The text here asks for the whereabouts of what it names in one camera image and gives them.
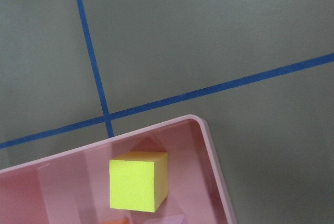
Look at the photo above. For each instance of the yellow foam block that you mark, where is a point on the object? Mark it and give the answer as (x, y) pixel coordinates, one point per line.
(138, 181)

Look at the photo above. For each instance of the pink foam block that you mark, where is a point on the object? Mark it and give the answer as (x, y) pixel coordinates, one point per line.
(173, 219)

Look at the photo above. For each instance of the orange foam block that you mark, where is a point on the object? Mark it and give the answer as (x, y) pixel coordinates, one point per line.
(117, 221)

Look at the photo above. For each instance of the pink plastic bin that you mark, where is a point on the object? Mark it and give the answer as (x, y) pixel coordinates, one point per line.
(73, 186)

